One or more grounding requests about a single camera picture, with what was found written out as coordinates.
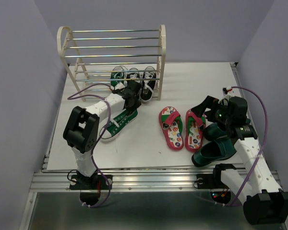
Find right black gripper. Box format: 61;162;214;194
190;95;232;126

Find pink flip-flop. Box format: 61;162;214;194
159;106;184;151
185;109;206;153

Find cream shoe rack chrome bars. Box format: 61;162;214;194
57;24;167;100

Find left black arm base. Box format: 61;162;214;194
67;170;113;208

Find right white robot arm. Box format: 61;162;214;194
191;96;288;225

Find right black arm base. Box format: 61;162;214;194
193;173;231;205

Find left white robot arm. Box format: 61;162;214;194
63;80;142;189

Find teal velvet shoe far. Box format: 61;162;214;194
200;118;257;143

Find teal velvet shoe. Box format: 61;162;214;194
192;138;237;167
200;118;257;143

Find teal velvet shoe near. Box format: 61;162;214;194
192;138;237;167

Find black sneaker left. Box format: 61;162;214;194
126;68;141;83

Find black sneaker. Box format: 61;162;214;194
126;68;141;83
140;66;156;103

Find black sneaker right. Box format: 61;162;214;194
140;66;156;103

